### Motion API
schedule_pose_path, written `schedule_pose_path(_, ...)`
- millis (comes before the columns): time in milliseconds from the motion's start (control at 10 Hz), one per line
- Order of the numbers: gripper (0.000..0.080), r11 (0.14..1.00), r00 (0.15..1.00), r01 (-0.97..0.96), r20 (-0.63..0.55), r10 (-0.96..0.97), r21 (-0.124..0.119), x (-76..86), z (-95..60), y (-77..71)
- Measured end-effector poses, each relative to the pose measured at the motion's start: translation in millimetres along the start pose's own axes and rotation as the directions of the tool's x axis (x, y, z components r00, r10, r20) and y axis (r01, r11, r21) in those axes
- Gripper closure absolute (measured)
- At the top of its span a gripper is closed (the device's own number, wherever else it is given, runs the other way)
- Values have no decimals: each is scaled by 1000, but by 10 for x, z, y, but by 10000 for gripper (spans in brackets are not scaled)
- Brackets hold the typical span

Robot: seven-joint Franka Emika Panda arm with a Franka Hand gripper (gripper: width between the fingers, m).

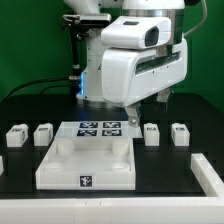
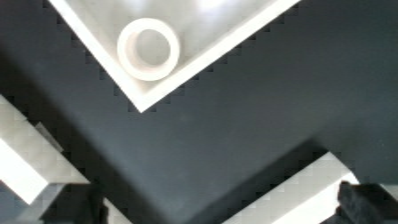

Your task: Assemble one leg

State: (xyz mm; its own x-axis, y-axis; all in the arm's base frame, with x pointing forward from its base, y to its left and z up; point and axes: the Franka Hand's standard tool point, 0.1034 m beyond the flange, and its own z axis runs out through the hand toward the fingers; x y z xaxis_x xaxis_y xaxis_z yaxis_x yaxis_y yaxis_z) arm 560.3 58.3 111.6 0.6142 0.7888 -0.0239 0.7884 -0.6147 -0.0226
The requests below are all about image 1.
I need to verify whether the black cable on table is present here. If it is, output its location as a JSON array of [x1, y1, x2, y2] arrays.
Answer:
[[1, 77, 76, 101]]

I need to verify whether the white part at left edge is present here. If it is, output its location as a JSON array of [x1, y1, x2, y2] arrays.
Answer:
[[0, 156, 4, 176]]

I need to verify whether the white square tabletop part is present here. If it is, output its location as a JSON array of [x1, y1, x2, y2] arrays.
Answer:
[[35, 137, 136, 190]]

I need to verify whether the plate with fiducial markers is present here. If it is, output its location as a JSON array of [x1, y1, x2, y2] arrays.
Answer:
[[55, 121, 142, 138]]

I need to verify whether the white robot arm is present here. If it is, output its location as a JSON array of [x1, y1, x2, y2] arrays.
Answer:
[[63, 0, 187, 127]]

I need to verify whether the grey cable behind arm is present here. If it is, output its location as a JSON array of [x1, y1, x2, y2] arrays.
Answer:
[[183, 0, 208, 38]]

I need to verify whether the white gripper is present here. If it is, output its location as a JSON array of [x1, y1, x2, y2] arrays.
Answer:
[[101, 39, 187, 127]]

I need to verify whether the black camera on stand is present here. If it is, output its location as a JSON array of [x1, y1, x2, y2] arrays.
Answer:
[[61, 13, 112, 81]]

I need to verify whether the white L-shaped obstacle wall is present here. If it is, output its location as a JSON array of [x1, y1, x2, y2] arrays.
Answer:
[[0, 153, 224, 224]]

